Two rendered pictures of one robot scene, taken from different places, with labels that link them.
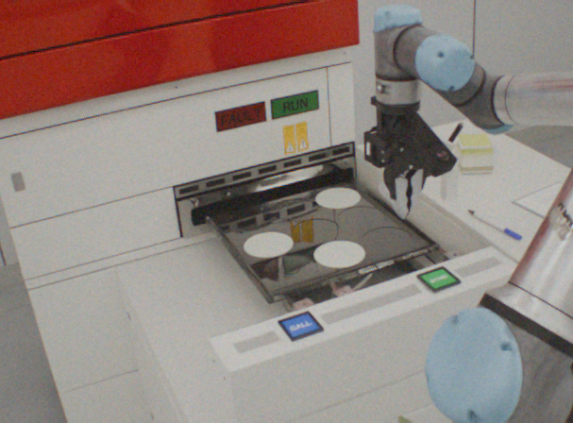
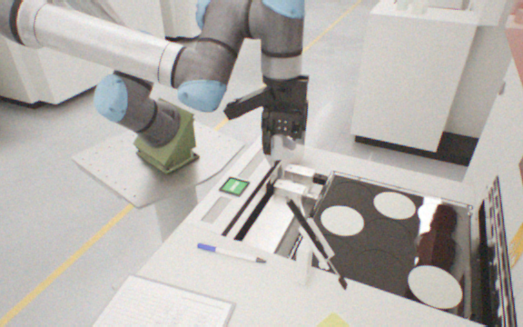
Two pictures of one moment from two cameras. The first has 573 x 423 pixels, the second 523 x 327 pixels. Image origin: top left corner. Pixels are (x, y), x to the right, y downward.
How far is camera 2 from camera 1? 1.73 m
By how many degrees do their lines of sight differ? 104
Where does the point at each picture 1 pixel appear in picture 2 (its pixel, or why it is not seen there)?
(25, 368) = not seen: outside the picture
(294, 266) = (352, 196)
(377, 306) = (254, 161)
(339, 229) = (374, 243)
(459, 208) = (279, 265)
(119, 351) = not seen: hidden behind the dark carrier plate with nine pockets
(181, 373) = (337, 157)
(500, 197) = (252, 307)
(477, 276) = (212, 201)
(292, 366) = not seen: hidden behind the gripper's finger
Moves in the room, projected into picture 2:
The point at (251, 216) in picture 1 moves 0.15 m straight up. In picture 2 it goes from (449, 223) to (470, 173)
